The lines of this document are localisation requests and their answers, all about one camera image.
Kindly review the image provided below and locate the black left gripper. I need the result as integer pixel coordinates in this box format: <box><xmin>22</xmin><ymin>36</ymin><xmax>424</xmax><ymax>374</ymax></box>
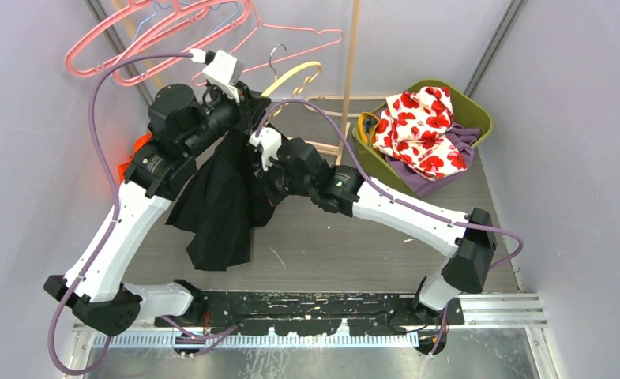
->
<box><xmin>182</xmin><ymin>80</ymin><xmax>268</xmax><ymax>159</ymax></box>

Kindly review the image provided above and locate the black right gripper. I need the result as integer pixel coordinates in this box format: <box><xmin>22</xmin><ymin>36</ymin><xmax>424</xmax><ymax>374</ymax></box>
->
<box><xmin>251</xmin><ymin>153</ymin><xmax>313</xmax><ymax>208</ymax></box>

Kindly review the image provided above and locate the black skirt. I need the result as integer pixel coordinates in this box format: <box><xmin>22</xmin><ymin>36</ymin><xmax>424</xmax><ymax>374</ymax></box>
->
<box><xmin>166</xmin><ymin>133</ymin><xmax>276</xmax><ymax>271</ymax></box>

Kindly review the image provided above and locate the cream yellow hanger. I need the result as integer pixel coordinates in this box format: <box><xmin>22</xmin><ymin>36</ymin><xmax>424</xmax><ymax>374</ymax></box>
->
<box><xmin>259</xmin><ymin>44</ymin><xmax>324</xmax><ymax>118</ymax></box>

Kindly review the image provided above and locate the thin pink wire hanger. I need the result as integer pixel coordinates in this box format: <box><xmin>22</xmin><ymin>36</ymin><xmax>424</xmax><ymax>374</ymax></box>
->
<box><xmin>187</xmin><ymin>1</ymin><xmax>352</xmax><ymax>91</ymax></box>

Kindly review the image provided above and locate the pink plastic hanger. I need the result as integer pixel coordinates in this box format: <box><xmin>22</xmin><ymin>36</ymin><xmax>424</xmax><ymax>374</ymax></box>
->
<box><xmin>113</xmin><ymin>1</ymin><xmax>254</xmax><ymax>87</ymax></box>

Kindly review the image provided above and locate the purple skirt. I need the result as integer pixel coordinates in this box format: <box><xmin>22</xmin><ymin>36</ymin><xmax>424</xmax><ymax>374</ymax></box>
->
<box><xmin>385</xmin><ymin>123</ymin><xmax>481</xmax><ymax>197</ymax></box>

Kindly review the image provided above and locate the red white patterned garment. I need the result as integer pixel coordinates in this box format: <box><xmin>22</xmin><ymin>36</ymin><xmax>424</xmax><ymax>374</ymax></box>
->
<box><xmin>372</xmin><ymin>86</ymin><xmax>454</xmax><ymax>174</ymax></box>

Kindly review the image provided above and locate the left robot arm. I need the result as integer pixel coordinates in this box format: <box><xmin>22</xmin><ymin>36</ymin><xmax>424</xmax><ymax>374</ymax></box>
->
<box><xmin>44</xmin><ymin>82</ymin><xmax>271</xmax><ymax>337</ymax></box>

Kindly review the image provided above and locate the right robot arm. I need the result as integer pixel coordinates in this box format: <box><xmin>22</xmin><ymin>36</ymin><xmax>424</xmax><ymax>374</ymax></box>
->
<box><xmin>249</xmin><ymin>129</ymin><xmax>497</xmax><ymax>325</ymax></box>

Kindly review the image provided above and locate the pink empty hanger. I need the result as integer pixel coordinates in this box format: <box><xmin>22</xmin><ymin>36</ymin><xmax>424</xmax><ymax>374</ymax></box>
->
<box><xmin>64</xmin><ymin>1</ymin><xmax>210</xmax><ymax>78</ymax></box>

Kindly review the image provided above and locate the orange cloth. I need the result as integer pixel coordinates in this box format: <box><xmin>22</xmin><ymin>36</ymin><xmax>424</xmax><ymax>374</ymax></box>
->
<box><xmin>118</xmin><ymin>133</ymin><xmax>152</xmax><ymax>182</ymax></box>

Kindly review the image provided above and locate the wooden clothes rack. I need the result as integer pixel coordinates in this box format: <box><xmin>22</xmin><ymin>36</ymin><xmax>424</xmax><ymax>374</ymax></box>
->
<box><xmin>115</xmin><ymin>1</ymin><xmax>360</xmax><ymax>164</ymax></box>

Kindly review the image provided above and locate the green plastic basket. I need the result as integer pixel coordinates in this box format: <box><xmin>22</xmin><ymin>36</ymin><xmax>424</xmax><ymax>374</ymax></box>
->
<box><xmin>353</xmin><ymin>79</ymin><xmax>492</xmax><ymax>198</ymax></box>

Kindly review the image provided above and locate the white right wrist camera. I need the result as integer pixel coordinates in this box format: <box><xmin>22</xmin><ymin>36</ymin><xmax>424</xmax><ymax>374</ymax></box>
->
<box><xmin>249</xmin><ymin>126</ymin><xmax>282</xmax><ymax>171</ymax></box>

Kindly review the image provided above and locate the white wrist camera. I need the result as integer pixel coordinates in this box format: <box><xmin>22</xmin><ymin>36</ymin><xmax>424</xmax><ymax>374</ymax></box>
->
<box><xmin>249</xmin><ymin>126</ymin><xmax>282</xmax><ymax>171</ymax></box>
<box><xmin>189</xmin><ymin>48</ymin><xmax>243</xmax><ymax>103</ymax></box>

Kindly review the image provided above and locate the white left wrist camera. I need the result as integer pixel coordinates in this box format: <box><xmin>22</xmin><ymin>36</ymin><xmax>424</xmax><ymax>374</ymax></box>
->
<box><xmin>189</xmin><ymin>48</ymin><xmax>243</xmax><ymax>103</ymax></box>

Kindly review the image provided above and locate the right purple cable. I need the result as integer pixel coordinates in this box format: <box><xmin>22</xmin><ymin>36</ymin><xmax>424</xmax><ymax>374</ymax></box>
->
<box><xmin>254</xmin><ymin>98</ymin><xmax>525</xmax><ymax>362</ymax></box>

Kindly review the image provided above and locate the purple cable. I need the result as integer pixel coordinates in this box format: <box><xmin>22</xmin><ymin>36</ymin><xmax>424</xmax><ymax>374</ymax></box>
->
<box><xmin>254</xmin><ymin>98</ymin><xmax>525</xmax><ymax>362</ymax></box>
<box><xmin>45</xmin><ymin>47</ymin><xmax>238</xmax><ymax>377</ymax></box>

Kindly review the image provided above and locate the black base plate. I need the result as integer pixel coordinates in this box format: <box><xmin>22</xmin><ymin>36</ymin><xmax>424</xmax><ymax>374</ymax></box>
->
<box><xmin>174</xmin><ymin>291</ymin><xmax>441</xmax><ymax>336</ymax></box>

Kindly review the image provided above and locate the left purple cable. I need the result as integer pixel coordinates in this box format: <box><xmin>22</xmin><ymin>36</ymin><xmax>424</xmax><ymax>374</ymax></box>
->
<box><xmin>45</xmin><ymin>47</ymin><xmax>238</xmax><ymax>377</ymax></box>

